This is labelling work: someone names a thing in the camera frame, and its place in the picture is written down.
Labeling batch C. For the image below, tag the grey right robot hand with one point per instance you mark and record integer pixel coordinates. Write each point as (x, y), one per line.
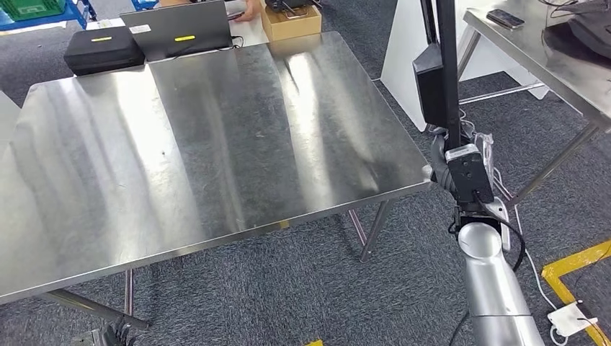
(438, 162)

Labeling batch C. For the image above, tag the black plastic frame part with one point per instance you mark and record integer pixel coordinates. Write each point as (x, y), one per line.
(429, 81)

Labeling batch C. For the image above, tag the stainless steel workbench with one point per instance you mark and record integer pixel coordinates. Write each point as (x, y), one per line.
(191, 157)

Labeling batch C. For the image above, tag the blue metal shelf rack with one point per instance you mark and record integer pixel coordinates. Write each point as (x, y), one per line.
(47, 21)

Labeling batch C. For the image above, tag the white cabinet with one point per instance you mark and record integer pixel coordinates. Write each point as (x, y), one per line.
(401, 62)

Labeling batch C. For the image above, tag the black smartphone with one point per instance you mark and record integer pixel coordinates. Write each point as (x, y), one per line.
(505, 18)

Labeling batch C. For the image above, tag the black bag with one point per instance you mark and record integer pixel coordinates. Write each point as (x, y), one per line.
(587, 28)

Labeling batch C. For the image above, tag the cardboard box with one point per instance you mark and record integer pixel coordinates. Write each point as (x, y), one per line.
(291, 26)

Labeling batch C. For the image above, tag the white power strip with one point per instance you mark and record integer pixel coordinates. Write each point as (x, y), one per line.
(570, 319)

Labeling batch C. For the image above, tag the person's hand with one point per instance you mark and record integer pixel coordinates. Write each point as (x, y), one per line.
(250, 10)

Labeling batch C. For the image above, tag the grey laptop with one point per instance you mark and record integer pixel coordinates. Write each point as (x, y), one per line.
(176, 28)

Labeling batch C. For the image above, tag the black hard case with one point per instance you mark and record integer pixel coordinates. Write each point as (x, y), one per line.
(102, 50)

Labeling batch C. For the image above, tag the green plastic bin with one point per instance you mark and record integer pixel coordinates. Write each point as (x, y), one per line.
(28, 8)

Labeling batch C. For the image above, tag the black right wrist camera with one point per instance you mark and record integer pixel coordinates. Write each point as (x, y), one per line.
(470, 174)

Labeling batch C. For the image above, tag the steel frame table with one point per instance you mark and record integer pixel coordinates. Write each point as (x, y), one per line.
(563, 71)

